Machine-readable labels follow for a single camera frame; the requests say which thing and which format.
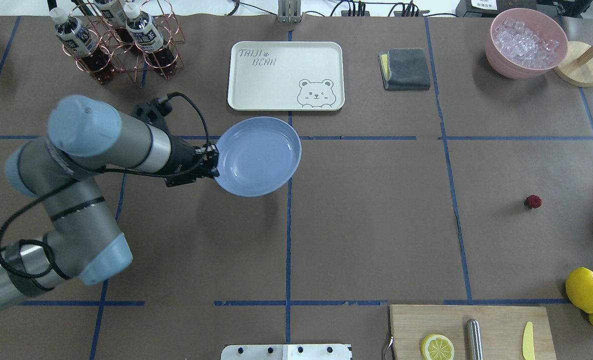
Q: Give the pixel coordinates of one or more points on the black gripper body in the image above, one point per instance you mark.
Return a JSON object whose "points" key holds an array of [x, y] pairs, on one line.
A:
{"points": [[182, 156]]}

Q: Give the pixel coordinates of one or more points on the light blue plate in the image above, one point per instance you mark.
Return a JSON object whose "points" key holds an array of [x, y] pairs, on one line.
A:
{"points": [[257, 156]]}

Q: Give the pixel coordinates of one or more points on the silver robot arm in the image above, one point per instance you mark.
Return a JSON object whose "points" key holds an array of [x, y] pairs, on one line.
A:
{"points": [[68, 231]]}

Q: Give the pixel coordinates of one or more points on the red strawberry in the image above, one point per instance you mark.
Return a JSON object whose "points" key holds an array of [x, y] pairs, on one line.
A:
{"points": [[533, 201]]}

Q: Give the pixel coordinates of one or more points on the cream bear tray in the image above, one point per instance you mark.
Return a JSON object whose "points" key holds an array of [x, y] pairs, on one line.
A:
{"points": [[291, 76]]}

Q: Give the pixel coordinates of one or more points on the right tea bottle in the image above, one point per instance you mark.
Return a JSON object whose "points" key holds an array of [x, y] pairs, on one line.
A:
{"points": [[145, 32]]}

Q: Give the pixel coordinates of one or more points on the tea bottle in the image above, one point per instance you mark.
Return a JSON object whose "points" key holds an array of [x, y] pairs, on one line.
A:
{"points": [[145, 32], [81, 44], [115, 16]]}

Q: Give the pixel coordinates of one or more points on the left tea bottle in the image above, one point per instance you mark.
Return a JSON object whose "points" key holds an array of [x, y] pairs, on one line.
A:
{"points": [[81, 44]]}

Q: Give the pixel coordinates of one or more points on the rear tea bottle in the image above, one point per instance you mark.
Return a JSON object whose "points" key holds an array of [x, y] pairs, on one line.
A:
{"points": [[115, 16]]}

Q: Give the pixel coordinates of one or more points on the grey folded cloth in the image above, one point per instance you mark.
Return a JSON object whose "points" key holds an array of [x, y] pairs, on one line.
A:
{"points": [[404, 69]]}

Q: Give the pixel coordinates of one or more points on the lemon half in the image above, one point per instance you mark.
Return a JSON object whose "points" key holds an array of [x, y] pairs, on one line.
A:
{"points": [[437, 347]]}

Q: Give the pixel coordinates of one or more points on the ice cubes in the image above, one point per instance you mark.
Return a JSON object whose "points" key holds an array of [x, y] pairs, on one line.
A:
{"points": [[524, 46]]}

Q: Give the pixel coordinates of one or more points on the pink bowl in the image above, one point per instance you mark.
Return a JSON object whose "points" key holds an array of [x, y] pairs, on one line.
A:
{"points": [[548, 28]]}

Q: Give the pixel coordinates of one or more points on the wooden cutting board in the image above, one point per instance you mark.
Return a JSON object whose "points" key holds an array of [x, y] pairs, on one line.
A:
{"points": [[501, 329]]}

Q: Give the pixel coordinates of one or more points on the yellow plastic knife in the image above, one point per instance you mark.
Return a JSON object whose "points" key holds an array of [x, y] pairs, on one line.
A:
{"points": [[528, 345]]}

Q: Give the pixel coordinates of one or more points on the wooden stand with round base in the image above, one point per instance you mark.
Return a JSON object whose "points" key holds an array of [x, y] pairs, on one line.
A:
{"points": [[577, 66]]}

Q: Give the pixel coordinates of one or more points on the copper wire bottle rack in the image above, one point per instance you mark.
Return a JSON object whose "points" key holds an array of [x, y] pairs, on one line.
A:
{"points": [[124, 61]]}

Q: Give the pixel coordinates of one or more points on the metal bracket at table edge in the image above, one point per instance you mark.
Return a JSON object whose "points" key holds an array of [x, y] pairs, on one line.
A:
{"points": [[289, 11]]}

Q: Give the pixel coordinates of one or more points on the metal base plate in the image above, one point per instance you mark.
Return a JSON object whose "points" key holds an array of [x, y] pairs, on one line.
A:
{"points": [[312, 351]]}

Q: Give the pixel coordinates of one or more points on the silver knife handle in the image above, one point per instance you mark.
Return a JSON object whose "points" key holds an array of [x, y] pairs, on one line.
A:
{"points": [[474, 339]]}

